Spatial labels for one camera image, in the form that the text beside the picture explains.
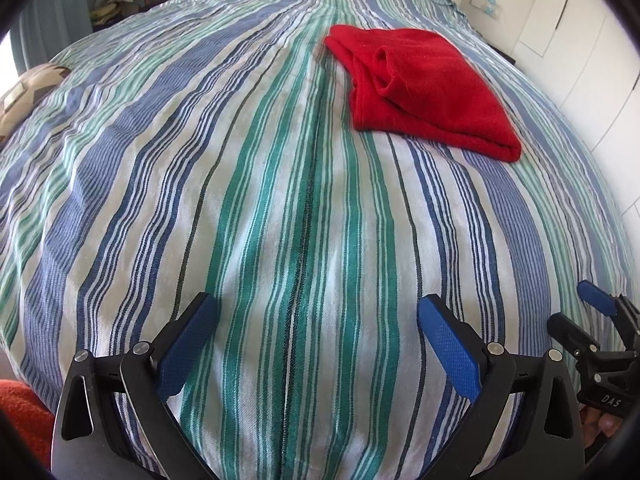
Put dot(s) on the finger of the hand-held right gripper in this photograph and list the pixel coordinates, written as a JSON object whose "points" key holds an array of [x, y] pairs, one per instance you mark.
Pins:
{"points": [[567, 327], [597, 296]]}

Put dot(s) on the white wall outlet panel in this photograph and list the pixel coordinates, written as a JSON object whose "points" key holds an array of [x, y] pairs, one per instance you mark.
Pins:
{"points": [[492, 7]]}

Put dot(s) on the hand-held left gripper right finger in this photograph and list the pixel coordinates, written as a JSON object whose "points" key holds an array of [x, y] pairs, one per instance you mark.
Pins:
{"points": [[450, 345]]}

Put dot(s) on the white wardrobe doors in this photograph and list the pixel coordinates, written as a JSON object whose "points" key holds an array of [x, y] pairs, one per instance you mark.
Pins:
{"points": [[575, 35]]}

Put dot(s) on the beige patterned cushion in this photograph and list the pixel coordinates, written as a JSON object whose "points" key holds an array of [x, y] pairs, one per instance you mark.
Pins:
{"points": [[30, 95]]}

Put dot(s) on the orange knitted cloth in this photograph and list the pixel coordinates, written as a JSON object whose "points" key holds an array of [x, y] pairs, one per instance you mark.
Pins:
{"points": [[25, 410]]}

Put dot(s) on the red towel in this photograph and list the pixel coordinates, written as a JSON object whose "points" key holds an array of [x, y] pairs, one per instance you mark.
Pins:
{"points": [[440, 90]]}

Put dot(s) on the blue-grey curtain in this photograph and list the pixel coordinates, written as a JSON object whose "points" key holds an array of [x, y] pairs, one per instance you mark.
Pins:
{"points": [[50, 35]]}

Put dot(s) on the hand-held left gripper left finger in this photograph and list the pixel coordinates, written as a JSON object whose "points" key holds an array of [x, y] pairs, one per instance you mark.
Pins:
{"points": [[187, 345]]}

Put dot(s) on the person's right hand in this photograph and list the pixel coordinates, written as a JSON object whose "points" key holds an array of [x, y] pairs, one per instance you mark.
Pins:
{"points": [[607, 427]]}

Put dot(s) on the striped bedspread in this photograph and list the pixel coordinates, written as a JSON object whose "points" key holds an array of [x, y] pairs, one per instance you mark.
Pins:
{"points": [[250, 210]]}

